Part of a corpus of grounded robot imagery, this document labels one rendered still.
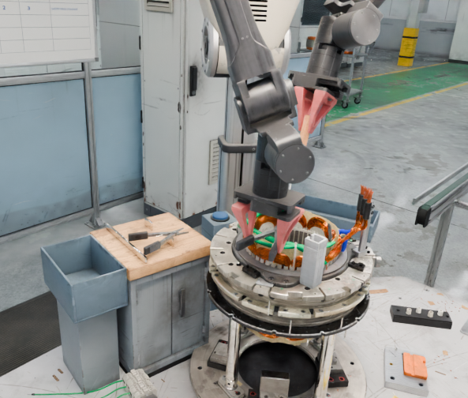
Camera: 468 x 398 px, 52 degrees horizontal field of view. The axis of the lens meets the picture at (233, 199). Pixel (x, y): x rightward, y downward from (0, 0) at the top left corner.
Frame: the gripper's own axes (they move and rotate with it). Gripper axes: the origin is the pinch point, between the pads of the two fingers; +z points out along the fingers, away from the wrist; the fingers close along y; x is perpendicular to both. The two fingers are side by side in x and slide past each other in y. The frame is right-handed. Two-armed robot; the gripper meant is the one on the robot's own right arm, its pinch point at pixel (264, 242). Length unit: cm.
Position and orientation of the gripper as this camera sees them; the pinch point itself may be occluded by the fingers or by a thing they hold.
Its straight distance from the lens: 81.5
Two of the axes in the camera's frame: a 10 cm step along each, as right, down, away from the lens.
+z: -0.7, 9.2, 3.8
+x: 4.9, -3.0, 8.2
